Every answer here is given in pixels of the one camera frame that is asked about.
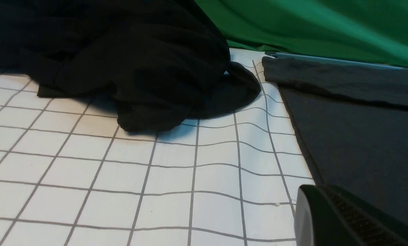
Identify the gray long-sleeved shirt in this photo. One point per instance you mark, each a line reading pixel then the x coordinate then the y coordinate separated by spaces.
pixel 351 123

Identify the black crumpled cloth pile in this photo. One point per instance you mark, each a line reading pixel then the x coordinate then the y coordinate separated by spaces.
pixel 161 61

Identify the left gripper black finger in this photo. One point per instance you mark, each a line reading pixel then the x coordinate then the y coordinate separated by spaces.
pixel 332 216

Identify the gray metal bar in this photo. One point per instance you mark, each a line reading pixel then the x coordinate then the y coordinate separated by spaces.
pixel 323 60

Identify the white grid table mat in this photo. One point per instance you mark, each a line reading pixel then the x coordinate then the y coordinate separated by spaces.
pixel 70 176

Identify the green backdrop cloth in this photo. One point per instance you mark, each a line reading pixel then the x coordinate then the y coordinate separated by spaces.
pixel 372 31

